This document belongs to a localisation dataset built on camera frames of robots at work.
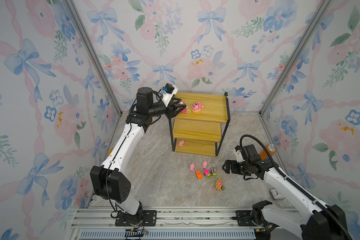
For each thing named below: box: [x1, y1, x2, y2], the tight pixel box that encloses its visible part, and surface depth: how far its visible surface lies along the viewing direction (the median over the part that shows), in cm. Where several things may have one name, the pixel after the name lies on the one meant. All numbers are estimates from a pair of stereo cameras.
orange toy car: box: [195, 170, 203, 179], surface depth 89 cm
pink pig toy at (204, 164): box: [201, 160, 208, 169], surface depth 93 cm
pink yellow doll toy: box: [215, 178, 226, 191], surface depth 83 cm
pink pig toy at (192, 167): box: [189, 162, 195, 172], surface depth 92 cm
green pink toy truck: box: [203, 169, 212, 179], surface depth 89 cm
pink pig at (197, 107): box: [191, 101, 204, 113], surface depth 74 cm
